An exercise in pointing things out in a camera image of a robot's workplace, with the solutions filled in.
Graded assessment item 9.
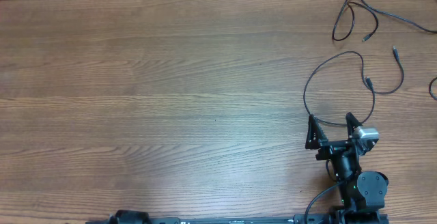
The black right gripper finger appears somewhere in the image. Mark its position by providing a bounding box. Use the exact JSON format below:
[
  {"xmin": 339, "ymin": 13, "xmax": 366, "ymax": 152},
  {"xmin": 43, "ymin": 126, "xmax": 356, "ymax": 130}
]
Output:
[
  {"xmin": 305, "ymin": 115, "xmax": 328, "ymax": 150},
  {"xmin": 346, "ymin": 112, "xmax": 362, "ymax": 141}
]

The black USB cable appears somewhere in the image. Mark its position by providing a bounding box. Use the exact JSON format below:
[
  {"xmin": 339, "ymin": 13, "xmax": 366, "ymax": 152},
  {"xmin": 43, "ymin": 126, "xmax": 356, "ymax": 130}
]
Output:
[{"xmin": 302, "ymin": 45, "xmax": 406, "ymax": 127}]

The black thin audio cable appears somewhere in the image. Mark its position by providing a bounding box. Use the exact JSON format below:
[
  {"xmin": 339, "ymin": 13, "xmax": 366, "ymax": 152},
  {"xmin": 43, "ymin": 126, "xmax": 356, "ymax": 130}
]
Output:
[{"xmin": 332, "ymin": 0, "xmax": 437, "ymax": 43}]

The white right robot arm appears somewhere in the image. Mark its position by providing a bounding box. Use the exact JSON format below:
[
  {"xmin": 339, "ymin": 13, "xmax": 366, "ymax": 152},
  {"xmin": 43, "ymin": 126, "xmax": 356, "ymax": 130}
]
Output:
[{"xmin": 303, "ymin": 113, "xmax": 389, "ymax": 224}]

